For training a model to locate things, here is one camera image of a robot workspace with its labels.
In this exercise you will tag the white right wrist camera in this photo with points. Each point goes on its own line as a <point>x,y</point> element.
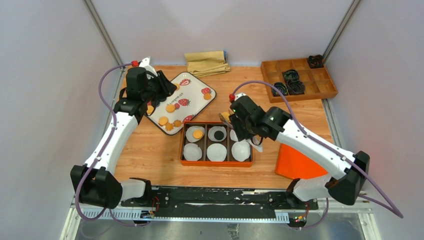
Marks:
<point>235,96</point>

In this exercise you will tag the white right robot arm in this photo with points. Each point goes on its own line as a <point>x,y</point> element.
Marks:
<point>345,170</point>

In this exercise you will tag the round yellow cookie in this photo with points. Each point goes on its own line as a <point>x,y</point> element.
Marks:
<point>225,116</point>
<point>150,109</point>
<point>163,121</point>
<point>198,134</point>
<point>170,108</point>

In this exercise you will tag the orange compartment cookie box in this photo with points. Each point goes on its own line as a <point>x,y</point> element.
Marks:
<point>209,144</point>

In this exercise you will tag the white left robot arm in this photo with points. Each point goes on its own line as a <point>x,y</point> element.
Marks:
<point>94,182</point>

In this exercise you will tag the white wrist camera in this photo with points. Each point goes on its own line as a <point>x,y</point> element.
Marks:
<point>235,96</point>
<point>146,64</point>

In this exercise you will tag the white paper cup front left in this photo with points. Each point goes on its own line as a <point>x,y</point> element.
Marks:
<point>192,152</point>

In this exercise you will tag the white paper cup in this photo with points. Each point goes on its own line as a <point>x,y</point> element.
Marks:
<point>213,129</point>
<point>241,151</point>
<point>192,152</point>
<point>233,135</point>
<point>216,152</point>
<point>189,133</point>

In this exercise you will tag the orange box lid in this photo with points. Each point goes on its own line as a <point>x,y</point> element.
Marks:
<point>292,164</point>

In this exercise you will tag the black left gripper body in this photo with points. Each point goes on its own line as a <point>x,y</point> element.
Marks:
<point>150,93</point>

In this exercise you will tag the black sandwich cookie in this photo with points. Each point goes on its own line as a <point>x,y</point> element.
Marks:
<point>219,135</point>

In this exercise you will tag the white paper cup front middle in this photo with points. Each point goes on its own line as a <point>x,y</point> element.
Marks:
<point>216,152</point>

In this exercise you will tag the swirl yellow cookie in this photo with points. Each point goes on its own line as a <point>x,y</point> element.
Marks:
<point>207,96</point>

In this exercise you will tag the white paper cup back left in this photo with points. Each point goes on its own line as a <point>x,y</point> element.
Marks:
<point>189,133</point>

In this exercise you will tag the folded yellow cloth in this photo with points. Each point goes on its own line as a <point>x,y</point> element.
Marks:
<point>202,64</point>

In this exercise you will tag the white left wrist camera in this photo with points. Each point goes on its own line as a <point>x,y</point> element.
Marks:
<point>146,64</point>

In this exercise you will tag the white paper cup front right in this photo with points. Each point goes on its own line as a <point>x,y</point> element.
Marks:
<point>241,151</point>

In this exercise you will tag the metal tongs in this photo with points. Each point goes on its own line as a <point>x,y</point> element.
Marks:
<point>256,144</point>

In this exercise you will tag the white paper cup back middle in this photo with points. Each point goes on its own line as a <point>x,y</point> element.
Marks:
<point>213,129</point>

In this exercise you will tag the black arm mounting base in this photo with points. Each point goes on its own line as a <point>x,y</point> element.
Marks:
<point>211,203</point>

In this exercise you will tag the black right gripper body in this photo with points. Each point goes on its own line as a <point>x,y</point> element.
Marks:
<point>243,130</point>

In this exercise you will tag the dark rolled item in corner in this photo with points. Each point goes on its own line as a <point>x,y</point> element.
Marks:
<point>315,61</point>

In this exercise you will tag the wooden compartment organizer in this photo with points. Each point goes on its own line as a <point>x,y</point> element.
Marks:
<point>318,82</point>

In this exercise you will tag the flower yellow cookie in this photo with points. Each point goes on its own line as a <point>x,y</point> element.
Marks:
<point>177,123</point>
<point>169,127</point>

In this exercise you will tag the white strawberry tray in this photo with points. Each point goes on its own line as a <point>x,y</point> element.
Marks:
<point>188,100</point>

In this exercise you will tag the white paper cup back right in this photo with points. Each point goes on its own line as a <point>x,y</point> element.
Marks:
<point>233,135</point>

